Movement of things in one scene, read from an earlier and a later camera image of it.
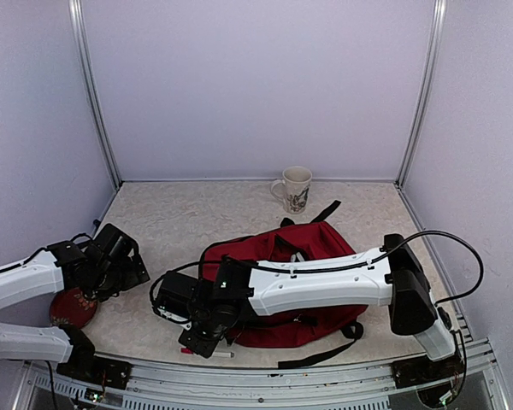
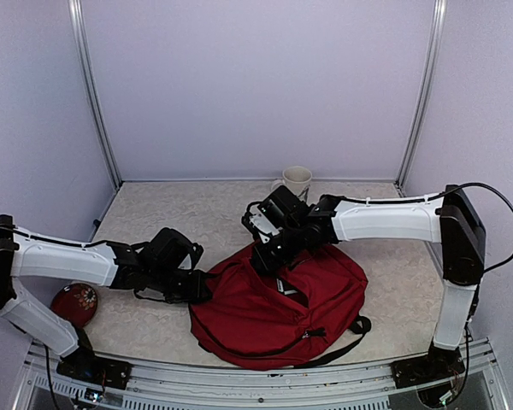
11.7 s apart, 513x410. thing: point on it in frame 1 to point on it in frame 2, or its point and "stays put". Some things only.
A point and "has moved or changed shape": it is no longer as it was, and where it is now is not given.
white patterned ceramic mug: (293, 190) stays put
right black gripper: (204, 349) to (263, 262)
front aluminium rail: (335, 386) stays put
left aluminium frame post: (77, 14) stays put
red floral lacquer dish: (72, 307) stays put
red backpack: (294, 329) has moved or changed shape
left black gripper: (132, 278) to (197, 289)
